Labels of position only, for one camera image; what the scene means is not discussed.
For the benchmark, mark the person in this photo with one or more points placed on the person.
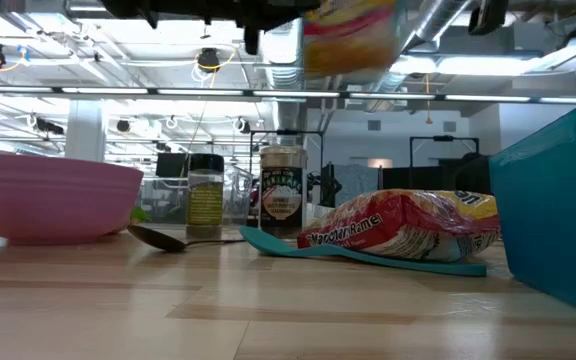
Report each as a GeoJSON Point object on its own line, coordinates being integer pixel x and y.
{"type": "Point", "coordinates": [473, 175]}

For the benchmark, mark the black background monitor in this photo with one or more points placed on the black background monitor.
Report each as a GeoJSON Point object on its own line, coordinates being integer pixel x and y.
{"type": "Point", "coordinates": [170, 165]}

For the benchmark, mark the teal silicone spatula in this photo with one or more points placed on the teal silicone spatula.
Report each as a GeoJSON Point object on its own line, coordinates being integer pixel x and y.
{"type": "Point", "coordinates": [278, 246]}

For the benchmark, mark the long ceiling light strip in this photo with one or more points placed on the long ceiling light strip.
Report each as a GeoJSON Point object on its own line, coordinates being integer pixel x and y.
{"type": "Point", "coordinates": [198, 92]}

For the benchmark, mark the wide silver ventilation duct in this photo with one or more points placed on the wide silver ventilation duct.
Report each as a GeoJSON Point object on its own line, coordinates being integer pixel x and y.
{"type": "Point", "coordinates": [280, 60]}

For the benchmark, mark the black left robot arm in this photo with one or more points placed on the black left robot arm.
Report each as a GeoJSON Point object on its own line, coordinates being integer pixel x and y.
{"type": "Point", "coordinates": [168, 7]}

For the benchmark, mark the black spoon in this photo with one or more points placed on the black spoon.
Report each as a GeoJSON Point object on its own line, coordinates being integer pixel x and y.
{"type": "Point", "coordinates": [155, 239]}

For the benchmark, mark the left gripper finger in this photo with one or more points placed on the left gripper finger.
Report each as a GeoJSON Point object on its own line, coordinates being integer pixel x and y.
{"type": "Point", "coordinates": [253, 40]}

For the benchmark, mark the white pillar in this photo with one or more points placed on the white pillar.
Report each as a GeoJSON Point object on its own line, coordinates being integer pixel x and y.
{"type": "Point", "coordinates": [85, 130]}

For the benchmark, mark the teal plastic bin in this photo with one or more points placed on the teal plastic bin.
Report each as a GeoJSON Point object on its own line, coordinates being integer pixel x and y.
{"type": "Point", "coordinates": [558, 210]}

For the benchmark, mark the pink plastic bowl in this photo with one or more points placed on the pink plastic bowl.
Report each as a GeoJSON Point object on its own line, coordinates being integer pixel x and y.
{"type": "Point", "coordinates": [58, 200]}

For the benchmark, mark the blue edged ramen noodle pack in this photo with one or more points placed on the blue edged ramen noodle pack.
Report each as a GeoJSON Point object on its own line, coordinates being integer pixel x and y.
{"type": "Point", "coordinates": [350, 45]}

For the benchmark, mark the red ramen noodle pack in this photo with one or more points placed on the red ramen noodle pack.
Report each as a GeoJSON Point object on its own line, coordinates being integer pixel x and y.
{"type": "Point", "coordinates": [408, 225]}

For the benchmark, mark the tan-lid furikake seasoning jar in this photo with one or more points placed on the tan-lid furikake seasoning jar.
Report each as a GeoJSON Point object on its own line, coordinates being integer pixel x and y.
{"type": "Point", "coordinates": [283, 200]}

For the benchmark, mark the grey blue cloth panel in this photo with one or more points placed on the grey blue cloth panel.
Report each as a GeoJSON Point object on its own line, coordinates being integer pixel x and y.
{"type": "Point", "coordinates": [353, 185]}

